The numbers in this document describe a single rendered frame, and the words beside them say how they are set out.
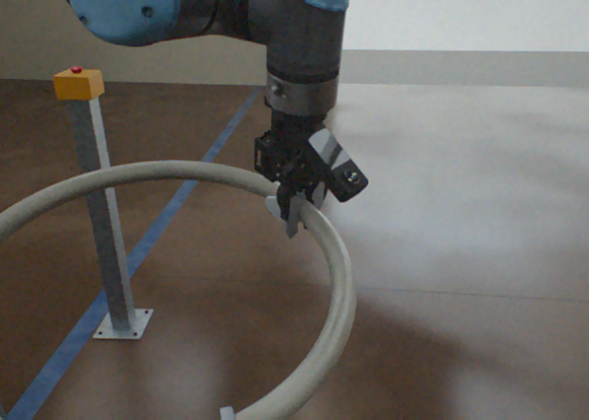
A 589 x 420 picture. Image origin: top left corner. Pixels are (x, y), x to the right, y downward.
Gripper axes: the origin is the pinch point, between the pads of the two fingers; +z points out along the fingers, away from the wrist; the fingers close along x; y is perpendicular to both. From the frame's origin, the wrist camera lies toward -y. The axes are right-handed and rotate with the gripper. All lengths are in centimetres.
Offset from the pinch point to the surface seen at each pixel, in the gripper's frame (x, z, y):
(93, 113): -21, 37, 120
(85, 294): -6, 137, 140
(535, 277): -175, 128, -3
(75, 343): 11, 128, 110
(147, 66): -276, 227, 544
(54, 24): -207, 187, 642
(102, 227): -12, 80, 114
